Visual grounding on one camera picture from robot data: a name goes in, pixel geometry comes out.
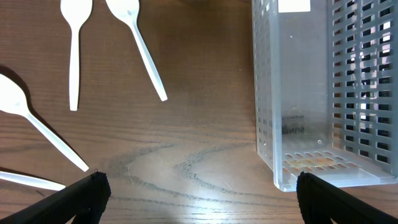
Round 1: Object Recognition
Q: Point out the white plastic spoon angled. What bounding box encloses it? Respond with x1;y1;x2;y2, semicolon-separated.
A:
106;0;168;101

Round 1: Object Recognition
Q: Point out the white plastic spoon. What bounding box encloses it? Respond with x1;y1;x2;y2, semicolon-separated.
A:
60;0;93;111
1;74;89;172

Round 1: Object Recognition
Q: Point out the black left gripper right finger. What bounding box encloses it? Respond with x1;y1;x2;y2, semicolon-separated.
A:
296;172;397;224

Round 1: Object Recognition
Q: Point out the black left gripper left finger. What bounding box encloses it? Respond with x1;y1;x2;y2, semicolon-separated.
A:
1;172;111;224

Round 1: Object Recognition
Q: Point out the clear plastic mesh basket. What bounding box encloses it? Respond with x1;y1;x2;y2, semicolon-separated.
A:
251;0;397;192

